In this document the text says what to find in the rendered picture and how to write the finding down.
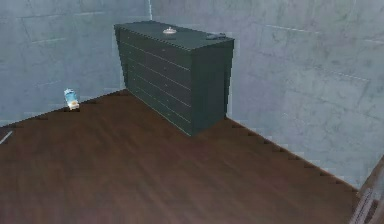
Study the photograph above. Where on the small white round dish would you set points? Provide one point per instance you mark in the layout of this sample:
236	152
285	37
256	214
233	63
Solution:
169	31

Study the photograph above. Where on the small dark grey flat object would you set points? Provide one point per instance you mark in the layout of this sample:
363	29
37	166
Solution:
215	35

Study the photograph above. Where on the thin grey stick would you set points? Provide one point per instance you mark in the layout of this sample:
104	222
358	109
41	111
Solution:
5	137

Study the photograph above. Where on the dark green chest of drawers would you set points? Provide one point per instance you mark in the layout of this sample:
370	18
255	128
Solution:
173	76

